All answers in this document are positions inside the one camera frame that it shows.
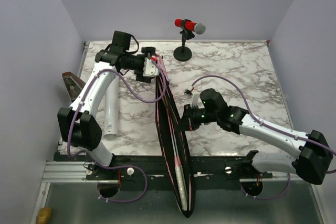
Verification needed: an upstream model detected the yellow wooden block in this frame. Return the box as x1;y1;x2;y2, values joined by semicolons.
35;207;51;224

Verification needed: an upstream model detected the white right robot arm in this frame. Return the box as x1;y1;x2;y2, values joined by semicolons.
175;88;333;185

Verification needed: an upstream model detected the pink racket bag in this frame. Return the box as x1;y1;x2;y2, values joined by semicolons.
155;56;196;218

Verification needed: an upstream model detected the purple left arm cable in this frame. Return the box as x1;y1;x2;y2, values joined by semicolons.
67;58;170;204

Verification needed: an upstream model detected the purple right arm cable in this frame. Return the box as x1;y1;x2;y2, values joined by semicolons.
190;75;336;200

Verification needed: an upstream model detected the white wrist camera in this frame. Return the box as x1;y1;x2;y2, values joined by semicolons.
143;58;160;77
184;87;200;107

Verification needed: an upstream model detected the white shuttlecock tube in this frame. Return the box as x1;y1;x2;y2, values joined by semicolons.
103;77;119;140

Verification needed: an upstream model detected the black microphone stand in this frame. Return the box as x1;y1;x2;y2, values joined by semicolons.
173;29;195;62

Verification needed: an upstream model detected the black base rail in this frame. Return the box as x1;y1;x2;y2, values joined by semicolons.
52;153;274;190

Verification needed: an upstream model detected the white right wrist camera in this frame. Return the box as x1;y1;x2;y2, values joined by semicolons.
184;87;200;107

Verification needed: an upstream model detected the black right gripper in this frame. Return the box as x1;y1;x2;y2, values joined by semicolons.
174;103;219;131

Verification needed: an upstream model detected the red microphone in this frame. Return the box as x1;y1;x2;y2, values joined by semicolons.
174;19;206;35

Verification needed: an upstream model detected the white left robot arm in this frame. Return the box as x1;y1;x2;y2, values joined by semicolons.
57;31;163;179

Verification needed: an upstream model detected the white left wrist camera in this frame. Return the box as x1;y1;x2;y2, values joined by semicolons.
143;58;160;77

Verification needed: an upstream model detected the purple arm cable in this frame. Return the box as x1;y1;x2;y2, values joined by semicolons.
67;58;170;204
190;75;336;200

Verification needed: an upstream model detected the brown wooden metronome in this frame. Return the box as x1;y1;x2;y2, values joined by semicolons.
62;72;86;102

